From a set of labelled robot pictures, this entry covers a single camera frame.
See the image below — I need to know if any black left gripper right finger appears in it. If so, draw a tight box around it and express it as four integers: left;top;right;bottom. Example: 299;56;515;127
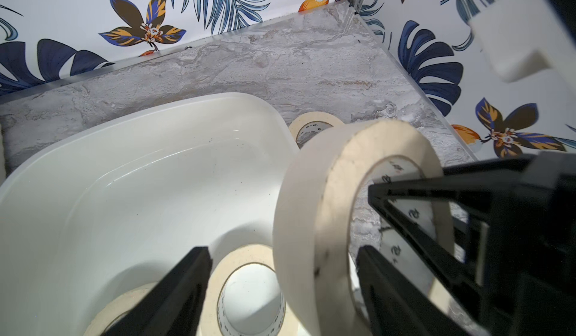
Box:
356;246;466;335

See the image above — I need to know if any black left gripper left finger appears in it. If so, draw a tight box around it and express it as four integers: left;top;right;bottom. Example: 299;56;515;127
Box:
104;247;212;336

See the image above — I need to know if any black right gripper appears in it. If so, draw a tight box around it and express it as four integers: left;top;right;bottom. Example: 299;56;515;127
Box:
368;152;575;335

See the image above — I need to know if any white plastic storage tray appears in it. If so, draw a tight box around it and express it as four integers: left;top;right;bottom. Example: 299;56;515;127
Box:
1;93;299;335

